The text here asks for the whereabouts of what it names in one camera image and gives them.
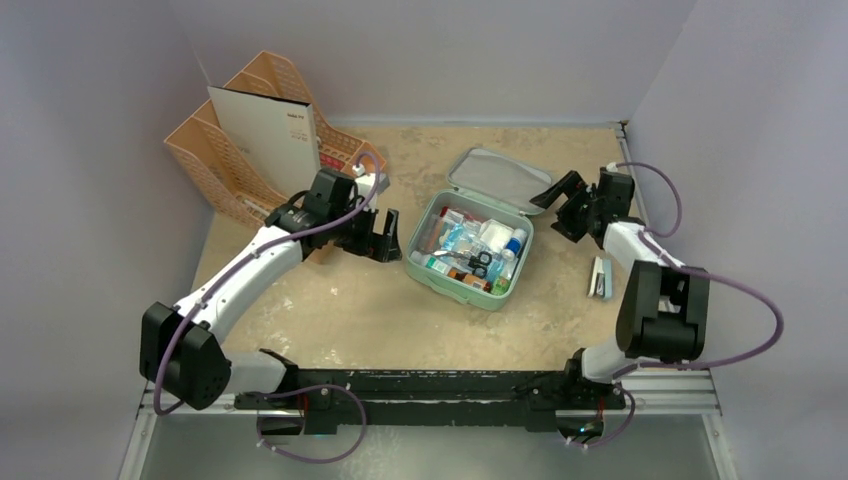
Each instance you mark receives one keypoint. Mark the peach plastic file organizer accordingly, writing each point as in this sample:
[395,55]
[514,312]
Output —
[221,172]

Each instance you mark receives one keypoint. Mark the brown medicine bottle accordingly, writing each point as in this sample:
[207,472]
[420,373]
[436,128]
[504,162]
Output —
[470,280]

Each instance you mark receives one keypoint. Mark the blue capped white bottle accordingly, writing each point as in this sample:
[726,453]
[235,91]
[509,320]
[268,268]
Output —
[515,244]

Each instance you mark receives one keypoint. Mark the white booklet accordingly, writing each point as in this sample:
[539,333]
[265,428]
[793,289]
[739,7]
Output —
[278,137]

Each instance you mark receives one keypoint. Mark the green pill pack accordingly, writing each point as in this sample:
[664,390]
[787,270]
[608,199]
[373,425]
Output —
[501,286]

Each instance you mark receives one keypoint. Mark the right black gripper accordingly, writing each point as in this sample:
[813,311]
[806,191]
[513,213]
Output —
[577,209]

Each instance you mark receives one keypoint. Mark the white gauze bag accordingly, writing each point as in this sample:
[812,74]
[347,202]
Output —
[494,235]

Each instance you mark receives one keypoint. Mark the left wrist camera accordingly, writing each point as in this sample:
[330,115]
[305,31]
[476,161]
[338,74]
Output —
[368,183]

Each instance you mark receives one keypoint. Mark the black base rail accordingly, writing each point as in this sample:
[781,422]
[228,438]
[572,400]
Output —
[537,401]

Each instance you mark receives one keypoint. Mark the blue gauze packet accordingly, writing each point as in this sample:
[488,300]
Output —
[463,237]

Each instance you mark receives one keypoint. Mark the mint green case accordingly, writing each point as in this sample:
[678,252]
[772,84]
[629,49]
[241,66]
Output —
[484,185]

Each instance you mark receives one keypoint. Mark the black handled scissors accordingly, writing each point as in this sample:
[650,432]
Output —
[473,261]

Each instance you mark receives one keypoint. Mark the small white bottle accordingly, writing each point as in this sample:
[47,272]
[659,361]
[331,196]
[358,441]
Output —
[431,262]

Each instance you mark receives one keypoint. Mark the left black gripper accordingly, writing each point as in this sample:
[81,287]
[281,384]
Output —
[382,247]

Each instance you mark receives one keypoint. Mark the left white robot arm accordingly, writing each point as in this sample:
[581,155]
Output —
[181,349]

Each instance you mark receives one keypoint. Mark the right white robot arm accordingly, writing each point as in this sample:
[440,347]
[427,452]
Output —
[663,311]

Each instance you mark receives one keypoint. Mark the red first aid pouch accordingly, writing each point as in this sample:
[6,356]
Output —
[442,224]

